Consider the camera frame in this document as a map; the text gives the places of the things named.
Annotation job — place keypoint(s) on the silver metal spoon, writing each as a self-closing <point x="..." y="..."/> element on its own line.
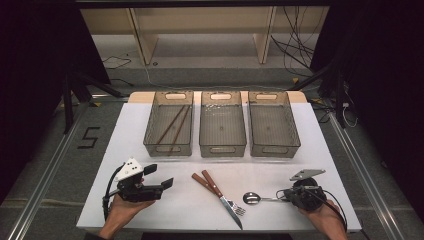
<point x="251" y="198"/>

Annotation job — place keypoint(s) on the white mat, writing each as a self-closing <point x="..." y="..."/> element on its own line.
<point x="320" y="150"/>

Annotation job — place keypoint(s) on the black metal stand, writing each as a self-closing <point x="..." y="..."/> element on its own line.
<point x="68" y="100"/>
<point x="339" y="93"/>

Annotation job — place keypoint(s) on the person's left hand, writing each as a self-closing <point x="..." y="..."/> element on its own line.
<point x="125" y="211"/>

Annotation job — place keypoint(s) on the smoky clear plastic bin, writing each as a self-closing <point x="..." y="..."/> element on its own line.
<point x="222" y="128"/>
<point x="170" y="133"/>
<point x="273" y="128"/>

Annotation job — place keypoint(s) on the silver metal floor rail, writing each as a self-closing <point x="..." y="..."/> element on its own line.
<point x="43" y="186"/>
<point x="363" y="173"/>

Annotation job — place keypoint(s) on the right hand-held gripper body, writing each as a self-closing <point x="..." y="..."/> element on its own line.
<point x="306" y="196"/>

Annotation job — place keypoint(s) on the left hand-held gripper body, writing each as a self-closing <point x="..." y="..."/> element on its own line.
<point x="136" y="191"/>

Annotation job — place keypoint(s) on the light wooden bench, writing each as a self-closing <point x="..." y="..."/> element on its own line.
<point x="200" y="20"/>

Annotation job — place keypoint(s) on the dark curtain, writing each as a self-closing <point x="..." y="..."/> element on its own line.
<point x="33" y="66"/>
<point x="383" y="66"/>

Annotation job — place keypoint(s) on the person's right hand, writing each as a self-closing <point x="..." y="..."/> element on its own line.
<point x="325" y="220"/>

